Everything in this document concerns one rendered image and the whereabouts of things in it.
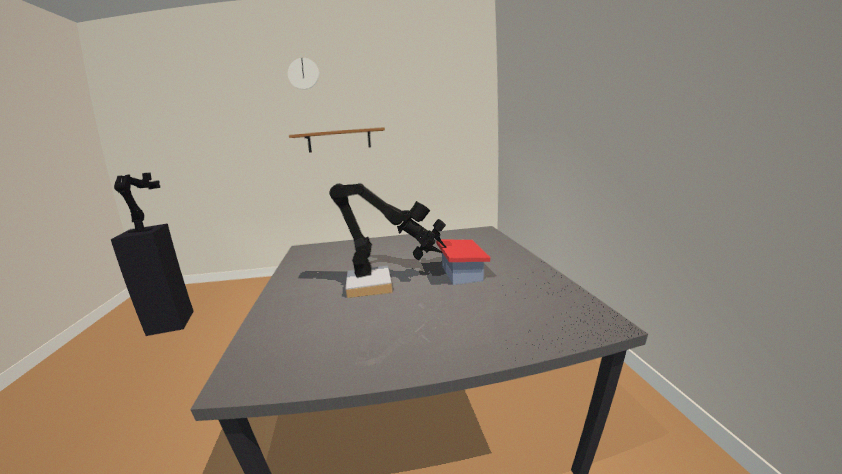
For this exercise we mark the red rectangular lid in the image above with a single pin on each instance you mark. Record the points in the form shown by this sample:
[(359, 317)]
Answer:
[(463, 251)]

